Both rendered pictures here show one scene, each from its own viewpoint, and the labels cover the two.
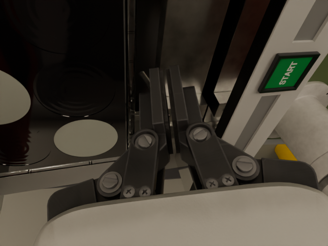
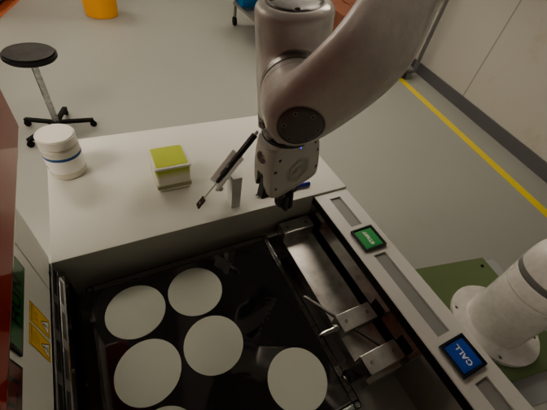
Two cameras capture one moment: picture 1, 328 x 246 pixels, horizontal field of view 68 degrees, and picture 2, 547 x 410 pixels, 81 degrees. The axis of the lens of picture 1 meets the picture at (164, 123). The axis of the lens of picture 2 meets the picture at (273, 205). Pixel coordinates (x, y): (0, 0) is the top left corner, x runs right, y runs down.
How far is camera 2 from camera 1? 57 cm
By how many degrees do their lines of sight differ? 84
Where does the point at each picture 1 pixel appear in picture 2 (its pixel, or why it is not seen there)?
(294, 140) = (499, 313)
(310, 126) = (487, 294)
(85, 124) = (287, 355)
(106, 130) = (308, 359)
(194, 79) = (346, 297)
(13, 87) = (231, 328)
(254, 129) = (408, 284)
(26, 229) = not seen: outside the picture
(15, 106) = (234, 346)
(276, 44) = (344, 229)
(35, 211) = not seen: outside the picture
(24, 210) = not seen: outside the picture
